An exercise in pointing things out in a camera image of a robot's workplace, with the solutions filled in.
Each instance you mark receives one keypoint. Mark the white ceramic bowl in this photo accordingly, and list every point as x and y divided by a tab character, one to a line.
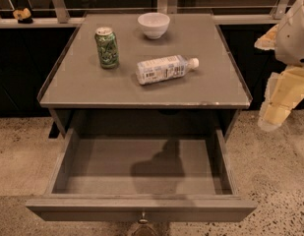
154	25

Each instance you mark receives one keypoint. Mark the grey cabinet with top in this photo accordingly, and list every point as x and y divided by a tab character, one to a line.
78	81

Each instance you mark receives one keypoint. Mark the green soda can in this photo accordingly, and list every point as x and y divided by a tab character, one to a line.
107	47

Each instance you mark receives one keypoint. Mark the yellow black object on ledge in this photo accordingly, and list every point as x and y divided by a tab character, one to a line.
23	16

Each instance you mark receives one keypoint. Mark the open grey top drawer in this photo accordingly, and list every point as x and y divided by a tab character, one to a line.
116	178

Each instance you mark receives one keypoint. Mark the clear plastic water bottle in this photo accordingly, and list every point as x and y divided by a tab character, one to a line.
164	69

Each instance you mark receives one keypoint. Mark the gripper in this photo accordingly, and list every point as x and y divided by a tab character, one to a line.
294	38

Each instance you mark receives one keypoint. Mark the metal window railing frame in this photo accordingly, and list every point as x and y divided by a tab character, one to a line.
68	13

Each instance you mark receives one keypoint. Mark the metal drawer knob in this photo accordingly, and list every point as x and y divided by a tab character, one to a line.
143	219

